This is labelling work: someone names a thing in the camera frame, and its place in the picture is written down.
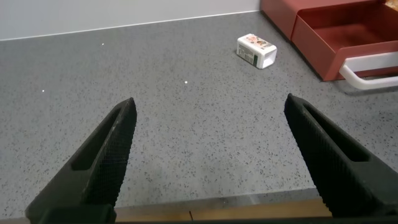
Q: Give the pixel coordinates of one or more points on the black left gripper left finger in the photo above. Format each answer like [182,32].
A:
[102,161]

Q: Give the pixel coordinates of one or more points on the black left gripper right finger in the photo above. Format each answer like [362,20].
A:
[335,168]

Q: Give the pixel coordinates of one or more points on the red drawer cabinet housing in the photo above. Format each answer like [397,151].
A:
[280,12]

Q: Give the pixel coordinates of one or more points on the small white printed carton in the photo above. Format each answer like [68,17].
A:
[256,49]

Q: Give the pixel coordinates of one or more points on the orange swirl bagel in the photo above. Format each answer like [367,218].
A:
[393,3]

